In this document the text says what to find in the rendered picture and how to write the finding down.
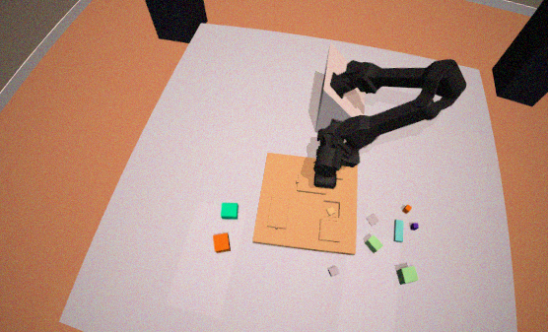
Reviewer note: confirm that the turquoise flat block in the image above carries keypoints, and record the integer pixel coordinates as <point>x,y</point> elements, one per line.
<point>398,231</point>

